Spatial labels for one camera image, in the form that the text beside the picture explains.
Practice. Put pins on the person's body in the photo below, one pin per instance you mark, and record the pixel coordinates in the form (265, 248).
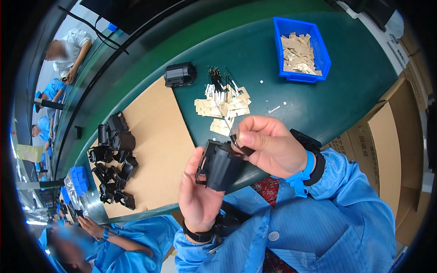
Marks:
(307, 235)

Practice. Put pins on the black wrist band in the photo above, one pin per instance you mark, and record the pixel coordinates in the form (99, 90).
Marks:
(198, 236)
(312, 150)

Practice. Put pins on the black plastic housing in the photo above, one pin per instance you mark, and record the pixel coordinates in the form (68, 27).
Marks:
(222, 165)
(180, 74)

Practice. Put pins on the blue plastic bin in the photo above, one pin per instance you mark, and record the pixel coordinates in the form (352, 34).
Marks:
(319, 51)

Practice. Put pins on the brown cardboard sheet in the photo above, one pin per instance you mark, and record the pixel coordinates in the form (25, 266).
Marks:
(160, 146)

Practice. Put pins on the stack of blue bins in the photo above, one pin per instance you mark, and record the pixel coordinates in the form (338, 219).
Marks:
(79, 179)

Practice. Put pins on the pile of black plastic housings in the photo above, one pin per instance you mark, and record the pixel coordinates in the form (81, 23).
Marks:
(114, 160)

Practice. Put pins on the small black antenna strip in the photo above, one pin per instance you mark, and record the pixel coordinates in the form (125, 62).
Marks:
(243, 147)

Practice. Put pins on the yellow paper sheet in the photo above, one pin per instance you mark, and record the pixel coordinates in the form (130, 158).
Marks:
(29, 153)

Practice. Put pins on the person's right hand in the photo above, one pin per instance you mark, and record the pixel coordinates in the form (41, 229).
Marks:
(278, 153)

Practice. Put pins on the person's left hand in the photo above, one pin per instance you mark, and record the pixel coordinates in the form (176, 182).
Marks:
(199, 204)

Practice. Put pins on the heap of tan adhesive strips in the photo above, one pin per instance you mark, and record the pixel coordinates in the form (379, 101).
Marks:
(297, 54)

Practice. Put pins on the pile of tan antenna strips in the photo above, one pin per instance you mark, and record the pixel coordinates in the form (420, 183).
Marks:
(223, 105)

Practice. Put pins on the black clip-on device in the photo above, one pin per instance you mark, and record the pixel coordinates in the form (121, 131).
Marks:
(232, 218)

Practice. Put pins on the small black clip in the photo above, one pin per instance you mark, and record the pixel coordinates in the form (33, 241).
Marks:
(78, 132)

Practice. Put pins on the brown cardboard carton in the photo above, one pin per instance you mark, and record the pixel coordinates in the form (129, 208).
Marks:
(396, 153)

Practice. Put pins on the clear plastic bag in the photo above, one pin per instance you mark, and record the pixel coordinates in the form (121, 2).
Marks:
(73, 198)

